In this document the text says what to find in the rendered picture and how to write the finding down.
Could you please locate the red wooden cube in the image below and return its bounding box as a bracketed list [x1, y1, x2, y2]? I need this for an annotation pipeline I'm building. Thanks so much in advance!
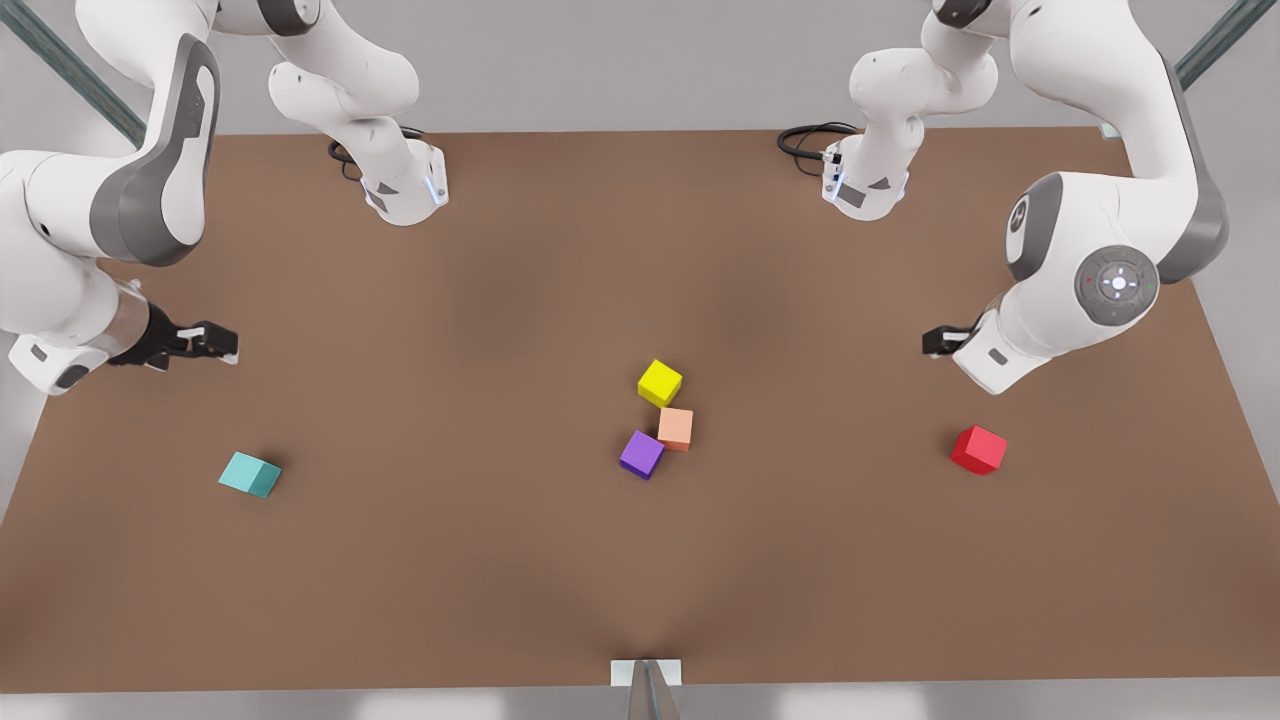
[949, 425, 1009, 477]

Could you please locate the teal blue wooden cube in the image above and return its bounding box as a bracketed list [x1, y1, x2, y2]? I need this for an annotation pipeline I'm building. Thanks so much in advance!
[218, 451, 283, 500]

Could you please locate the yellow wooden cube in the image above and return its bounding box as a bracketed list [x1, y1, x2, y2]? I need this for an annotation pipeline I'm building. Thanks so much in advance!
[637, 358, 684, 409]

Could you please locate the purple wooden cube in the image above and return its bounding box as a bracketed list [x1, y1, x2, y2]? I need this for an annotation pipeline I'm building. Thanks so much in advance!
[618, 429, 667, 481]

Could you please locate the black cable loop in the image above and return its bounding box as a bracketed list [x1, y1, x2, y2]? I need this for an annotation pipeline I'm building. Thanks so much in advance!
[327, 126, 427, 183]
[776, 121, 862, 180]

